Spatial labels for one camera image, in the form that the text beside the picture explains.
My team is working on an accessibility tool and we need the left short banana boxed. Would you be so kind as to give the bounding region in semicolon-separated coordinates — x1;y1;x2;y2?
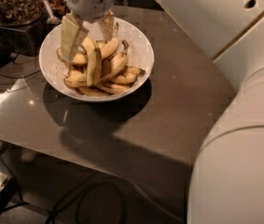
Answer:
56;48;88;65

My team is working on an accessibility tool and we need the lower right banana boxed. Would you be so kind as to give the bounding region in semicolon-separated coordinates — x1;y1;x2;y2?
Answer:
96;82;130;94

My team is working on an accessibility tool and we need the dark tray with food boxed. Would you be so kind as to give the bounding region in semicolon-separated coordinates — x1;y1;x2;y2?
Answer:
49;0;70;19

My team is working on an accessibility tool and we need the large middle banana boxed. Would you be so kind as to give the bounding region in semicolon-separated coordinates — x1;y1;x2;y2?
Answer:
63;39;130;89

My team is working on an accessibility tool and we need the right small spotted banana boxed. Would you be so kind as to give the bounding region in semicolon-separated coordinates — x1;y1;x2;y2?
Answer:
110;66;145;85

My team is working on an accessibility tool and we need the upper stemmed banana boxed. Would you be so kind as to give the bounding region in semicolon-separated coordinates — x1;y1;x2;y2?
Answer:
97;23;119;60

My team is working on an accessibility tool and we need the white spoon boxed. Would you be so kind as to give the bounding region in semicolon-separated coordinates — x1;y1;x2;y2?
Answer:
42;0;61;25

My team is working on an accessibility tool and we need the white ceramic bowl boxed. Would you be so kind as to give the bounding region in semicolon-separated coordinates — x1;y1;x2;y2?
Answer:
39;18;155;103

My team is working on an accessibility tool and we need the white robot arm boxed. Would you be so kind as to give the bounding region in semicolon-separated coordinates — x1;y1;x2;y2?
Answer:
74;0;264;224

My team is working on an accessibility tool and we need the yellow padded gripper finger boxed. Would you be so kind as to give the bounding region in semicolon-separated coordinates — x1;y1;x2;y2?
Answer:
61;13;89;62
98;11;114;41

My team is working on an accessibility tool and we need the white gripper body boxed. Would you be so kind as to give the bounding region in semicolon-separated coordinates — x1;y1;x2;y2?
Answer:
64;0;114;22

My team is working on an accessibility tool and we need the bottom banana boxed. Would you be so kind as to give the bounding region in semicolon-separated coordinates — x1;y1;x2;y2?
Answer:
76;87;108;97

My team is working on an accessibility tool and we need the long curved top banana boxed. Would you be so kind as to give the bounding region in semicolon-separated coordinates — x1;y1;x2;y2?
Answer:
82;36;102;87

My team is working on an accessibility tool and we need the black floor cable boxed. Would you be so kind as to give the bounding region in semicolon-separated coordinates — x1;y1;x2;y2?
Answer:
44;171;188;224

